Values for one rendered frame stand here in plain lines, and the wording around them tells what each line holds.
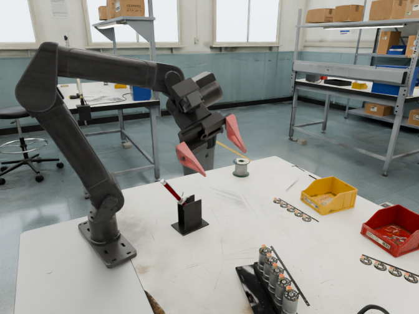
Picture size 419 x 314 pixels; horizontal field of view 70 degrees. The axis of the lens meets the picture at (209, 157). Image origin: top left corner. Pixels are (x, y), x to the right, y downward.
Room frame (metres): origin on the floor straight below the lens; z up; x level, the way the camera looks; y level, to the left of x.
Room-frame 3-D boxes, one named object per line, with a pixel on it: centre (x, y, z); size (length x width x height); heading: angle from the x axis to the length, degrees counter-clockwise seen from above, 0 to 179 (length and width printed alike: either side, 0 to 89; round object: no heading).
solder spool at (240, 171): (0.99, -0.11, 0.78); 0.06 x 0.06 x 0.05
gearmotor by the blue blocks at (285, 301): (0.37, -0.13, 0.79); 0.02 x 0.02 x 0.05
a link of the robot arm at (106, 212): (0.60, 0.24, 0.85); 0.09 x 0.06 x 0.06; 24
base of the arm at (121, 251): (0.60, 0.25, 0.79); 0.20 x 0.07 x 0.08; 40
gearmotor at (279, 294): (0.40, -0.13, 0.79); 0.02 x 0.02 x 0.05
